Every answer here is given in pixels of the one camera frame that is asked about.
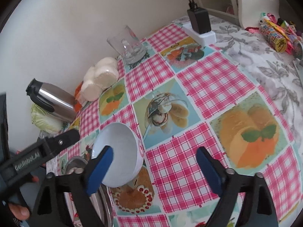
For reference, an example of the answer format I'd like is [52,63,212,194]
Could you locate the metal pot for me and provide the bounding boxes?
[64,157,114,227]

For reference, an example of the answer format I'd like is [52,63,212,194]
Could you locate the pink checkered tablecloth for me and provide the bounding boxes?
[47,22,302,226]

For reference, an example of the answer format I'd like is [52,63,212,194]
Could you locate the smartphone on stand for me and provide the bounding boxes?
[293,58,303,85]

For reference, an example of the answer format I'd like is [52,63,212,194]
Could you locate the black power adapter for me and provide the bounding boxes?
[187,7,212,34]

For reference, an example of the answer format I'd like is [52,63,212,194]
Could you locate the stainless steel thermos jug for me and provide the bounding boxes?
[26,79,77,123]

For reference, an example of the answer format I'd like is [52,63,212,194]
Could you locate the person's left hand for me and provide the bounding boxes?
[8,203,30,221]

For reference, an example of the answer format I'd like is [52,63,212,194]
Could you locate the colourful candy tube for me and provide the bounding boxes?
[259,24,287,53]

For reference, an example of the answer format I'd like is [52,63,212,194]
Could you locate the large white bowl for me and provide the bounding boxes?
[91,122,144,187]

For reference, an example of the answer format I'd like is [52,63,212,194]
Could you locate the orange snack packet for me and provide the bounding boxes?
[74,82,87,112]

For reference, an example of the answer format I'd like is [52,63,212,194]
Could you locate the white wooden chair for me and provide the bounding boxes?
[197,0,279,29]

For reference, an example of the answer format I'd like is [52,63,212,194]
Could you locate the napa cabbage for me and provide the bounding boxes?
[31,104,64,134]

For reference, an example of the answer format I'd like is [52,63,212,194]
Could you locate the clear glass mug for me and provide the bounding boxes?
[107,25,147,65]

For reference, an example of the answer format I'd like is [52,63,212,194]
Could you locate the pile of colourful sweets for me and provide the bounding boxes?
[259,13,302,59]

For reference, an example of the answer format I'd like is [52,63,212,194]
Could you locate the bag of white buns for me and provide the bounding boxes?
[80,57,119,101]

